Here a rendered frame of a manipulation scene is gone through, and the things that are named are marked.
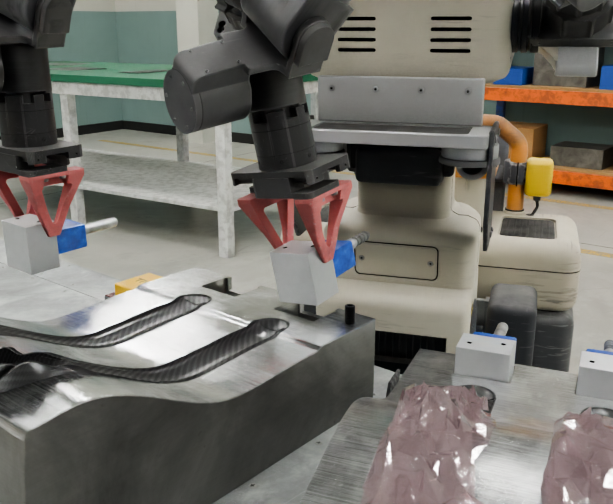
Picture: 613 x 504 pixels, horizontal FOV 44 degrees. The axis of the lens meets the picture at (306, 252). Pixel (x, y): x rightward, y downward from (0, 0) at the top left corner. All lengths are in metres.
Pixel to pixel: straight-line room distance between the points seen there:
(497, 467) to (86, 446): 0.27
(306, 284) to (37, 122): 0.33
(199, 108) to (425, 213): 0.52
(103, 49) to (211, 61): 8.28
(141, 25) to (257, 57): 8.08
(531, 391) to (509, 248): 0.65
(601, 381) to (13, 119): 0.62
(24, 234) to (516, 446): 0.55
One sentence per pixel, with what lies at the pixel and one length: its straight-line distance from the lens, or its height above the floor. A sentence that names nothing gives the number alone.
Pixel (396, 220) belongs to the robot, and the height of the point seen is 0.90.
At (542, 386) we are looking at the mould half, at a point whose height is 0.85.
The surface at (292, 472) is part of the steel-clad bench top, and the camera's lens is 0.67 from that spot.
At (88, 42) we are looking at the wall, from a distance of 8.80.
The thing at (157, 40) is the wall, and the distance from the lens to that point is 8.57.
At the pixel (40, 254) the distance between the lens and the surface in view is 0.87.
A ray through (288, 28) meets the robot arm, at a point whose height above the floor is 1.16.
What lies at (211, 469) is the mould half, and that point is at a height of 0.83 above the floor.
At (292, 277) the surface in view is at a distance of 0.74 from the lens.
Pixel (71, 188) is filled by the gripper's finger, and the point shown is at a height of 1.00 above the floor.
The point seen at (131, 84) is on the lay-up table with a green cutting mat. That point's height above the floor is 0.87.
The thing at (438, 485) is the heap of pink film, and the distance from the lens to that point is 0.48.
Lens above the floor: 1.17
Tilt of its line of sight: 17 degrees down
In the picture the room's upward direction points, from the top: straight up
